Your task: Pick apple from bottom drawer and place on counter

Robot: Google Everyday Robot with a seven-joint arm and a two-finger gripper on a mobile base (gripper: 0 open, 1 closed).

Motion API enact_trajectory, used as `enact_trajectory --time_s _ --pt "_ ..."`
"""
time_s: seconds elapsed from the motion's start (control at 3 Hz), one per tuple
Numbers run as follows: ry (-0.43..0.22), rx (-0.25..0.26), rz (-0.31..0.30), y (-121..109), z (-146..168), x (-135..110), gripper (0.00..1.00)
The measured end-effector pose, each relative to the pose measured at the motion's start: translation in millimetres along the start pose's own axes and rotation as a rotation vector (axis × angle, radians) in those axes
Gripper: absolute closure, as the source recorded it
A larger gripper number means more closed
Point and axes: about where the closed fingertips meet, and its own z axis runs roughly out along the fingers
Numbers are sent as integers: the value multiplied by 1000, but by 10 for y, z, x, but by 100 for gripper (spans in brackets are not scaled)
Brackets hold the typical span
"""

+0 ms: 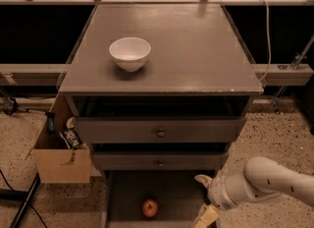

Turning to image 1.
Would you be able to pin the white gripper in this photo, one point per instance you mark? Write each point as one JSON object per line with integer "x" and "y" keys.
{"x": 217, "y": 191}

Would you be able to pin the red apple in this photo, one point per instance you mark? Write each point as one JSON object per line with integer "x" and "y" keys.
{"x": 149, "y": 208}

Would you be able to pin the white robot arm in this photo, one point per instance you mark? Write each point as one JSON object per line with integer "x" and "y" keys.
{"x": 261, "y": 180}

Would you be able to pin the bottom grey open drawer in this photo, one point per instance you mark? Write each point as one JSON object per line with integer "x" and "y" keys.
{"x": 178, "y": 194}

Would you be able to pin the middle grey drawer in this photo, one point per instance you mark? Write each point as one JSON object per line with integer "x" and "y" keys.
{"x": 159, "y": 160}

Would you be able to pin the grey drawer cabinet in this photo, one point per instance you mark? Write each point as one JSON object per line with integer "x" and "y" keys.
{"x": 196, "y": 70}

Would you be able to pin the top grey drawer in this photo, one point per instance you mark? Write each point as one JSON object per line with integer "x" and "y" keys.
{"x": 100, "y": 130}

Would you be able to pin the dark snack packet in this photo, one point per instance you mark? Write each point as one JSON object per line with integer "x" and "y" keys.
{"x": 71, "y": 138}

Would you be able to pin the cardboard box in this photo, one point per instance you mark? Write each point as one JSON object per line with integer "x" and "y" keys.
{"x": 54, "y": 162}

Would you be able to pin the white ceramic bowl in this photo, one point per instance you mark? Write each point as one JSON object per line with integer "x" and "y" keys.
{"x": 130, "y": 53}

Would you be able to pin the dark blue bottle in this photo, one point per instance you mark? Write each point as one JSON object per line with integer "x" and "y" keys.
{"x": 50, "y": 122}

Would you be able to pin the black floor bar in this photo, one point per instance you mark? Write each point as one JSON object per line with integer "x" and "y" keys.
{"x": 24, "y": 198}

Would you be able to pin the metal clamp stand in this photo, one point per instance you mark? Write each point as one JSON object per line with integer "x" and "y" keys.
{"x": 11, "y": 106}

